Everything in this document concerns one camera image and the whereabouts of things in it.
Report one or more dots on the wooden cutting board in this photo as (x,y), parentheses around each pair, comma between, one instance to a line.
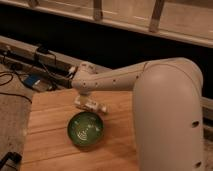
(48,148)

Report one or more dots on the black adapter on rail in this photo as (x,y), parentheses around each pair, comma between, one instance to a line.
(41,49)

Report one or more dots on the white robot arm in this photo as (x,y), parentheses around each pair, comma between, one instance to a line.
(167,109)

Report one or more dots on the black clamp object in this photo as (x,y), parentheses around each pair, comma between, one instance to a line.
(13,156)

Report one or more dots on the white plug connector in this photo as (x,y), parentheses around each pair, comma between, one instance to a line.
(72,70)

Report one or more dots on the metal rail frame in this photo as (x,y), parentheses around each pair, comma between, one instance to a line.
(29,53)

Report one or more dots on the green ceramic bowl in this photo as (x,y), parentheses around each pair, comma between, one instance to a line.
(85,128)

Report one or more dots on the blue box device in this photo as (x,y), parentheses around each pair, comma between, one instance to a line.
(36,83)

